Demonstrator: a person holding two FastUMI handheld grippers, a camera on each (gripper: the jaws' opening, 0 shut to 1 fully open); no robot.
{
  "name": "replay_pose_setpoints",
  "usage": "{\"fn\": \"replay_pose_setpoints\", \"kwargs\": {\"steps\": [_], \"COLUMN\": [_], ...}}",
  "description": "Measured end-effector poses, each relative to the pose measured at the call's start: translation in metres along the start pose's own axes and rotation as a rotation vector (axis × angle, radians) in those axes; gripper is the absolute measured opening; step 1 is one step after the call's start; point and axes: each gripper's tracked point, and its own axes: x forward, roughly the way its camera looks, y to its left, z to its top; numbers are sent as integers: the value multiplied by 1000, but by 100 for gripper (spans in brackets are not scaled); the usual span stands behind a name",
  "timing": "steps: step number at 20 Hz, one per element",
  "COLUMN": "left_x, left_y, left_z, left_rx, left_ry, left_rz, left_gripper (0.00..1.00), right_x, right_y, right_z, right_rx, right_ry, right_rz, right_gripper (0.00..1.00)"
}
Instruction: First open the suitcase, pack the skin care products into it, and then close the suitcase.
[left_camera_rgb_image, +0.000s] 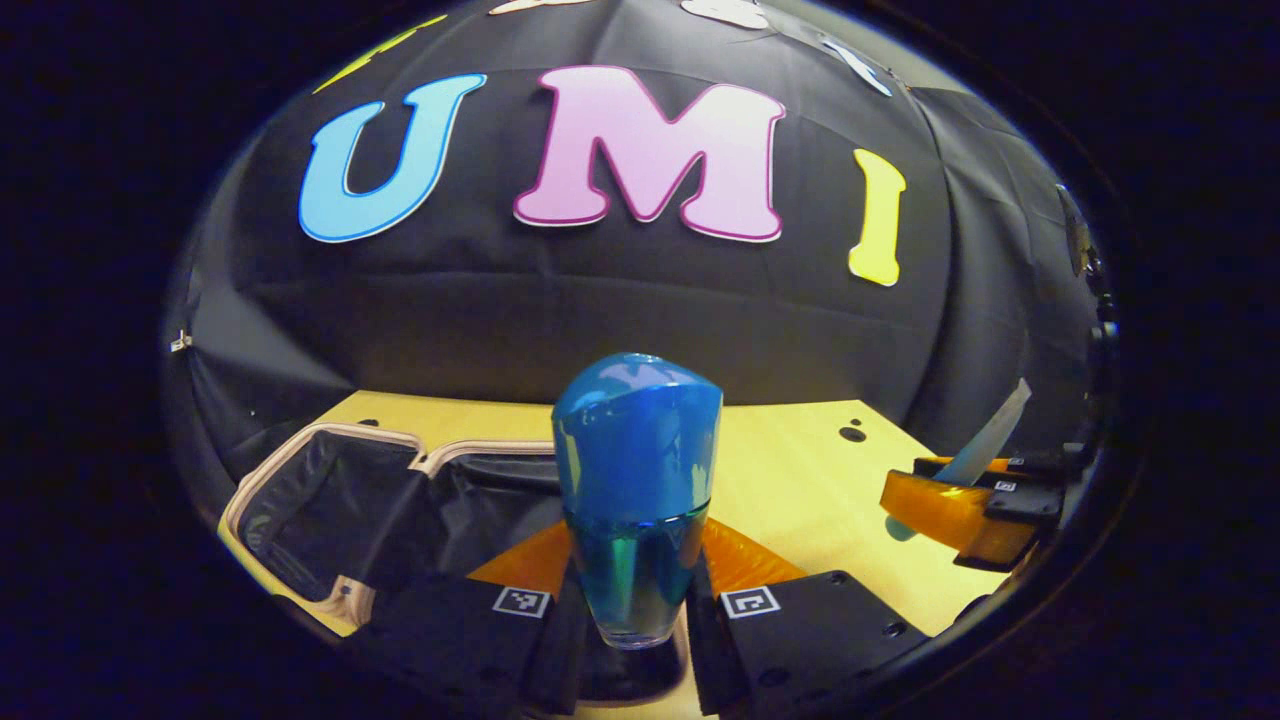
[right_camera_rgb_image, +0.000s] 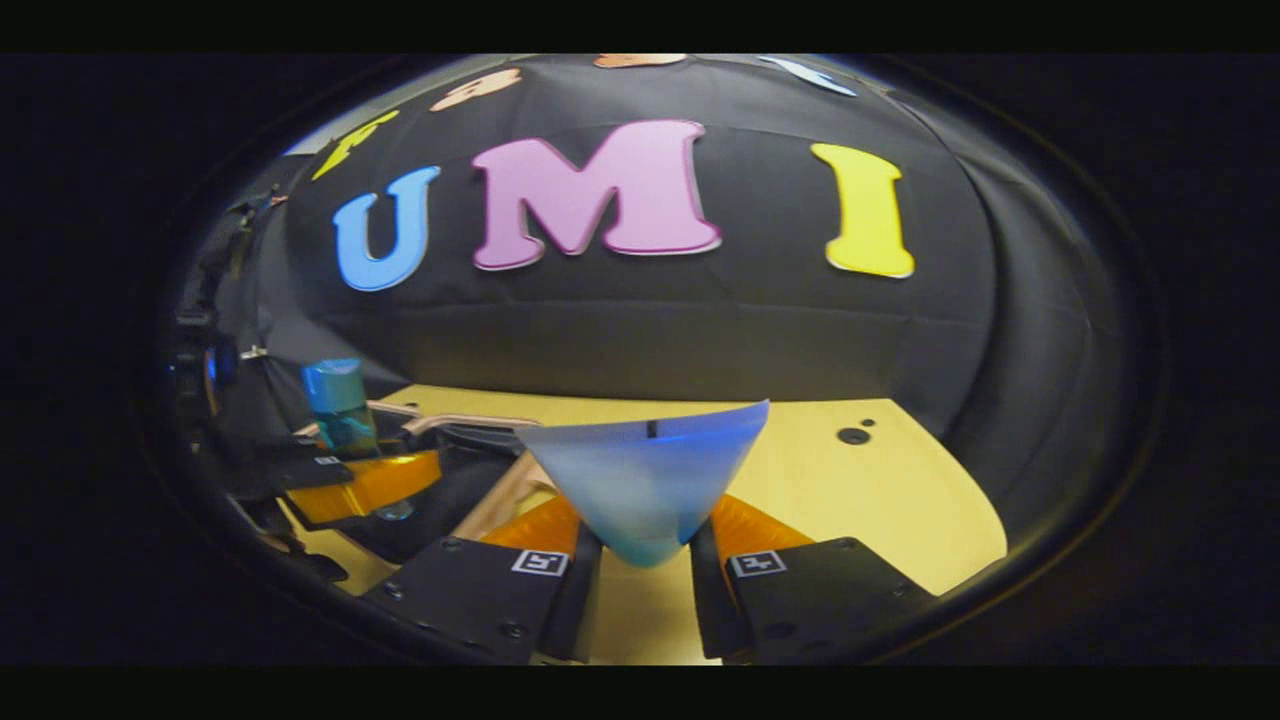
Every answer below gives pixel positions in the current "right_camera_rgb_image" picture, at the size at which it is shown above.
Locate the pink suitcase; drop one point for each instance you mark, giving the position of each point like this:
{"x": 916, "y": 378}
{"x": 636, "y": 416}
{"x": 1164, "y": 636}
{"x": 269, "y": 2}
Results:
{"x": 460, "y": 421}

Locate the teal skin care bottle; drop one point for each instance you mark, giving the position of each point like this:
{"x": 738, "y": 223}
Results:
{"x": 340, "y": 405}

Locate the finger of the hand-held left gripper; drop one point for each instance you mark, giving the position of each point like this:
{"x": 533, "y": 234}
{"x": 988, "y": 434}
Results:
{"x": 290, "y": 472}

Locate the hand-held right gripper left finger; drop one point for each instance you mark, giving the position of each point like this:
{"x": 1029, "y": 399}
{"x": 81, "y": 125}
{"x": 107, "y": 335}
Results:
{"x": 575, "y": 610}

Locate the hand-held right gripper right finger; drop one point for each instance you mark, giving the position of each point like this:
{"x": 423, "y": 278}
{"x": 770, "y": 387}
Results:
{"x": 710, "y": 610}

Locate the light blue skin care tube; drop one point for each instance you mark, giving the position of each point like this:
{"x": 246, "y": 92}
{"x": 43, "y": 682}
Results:
{"x": 640, "y": 480}

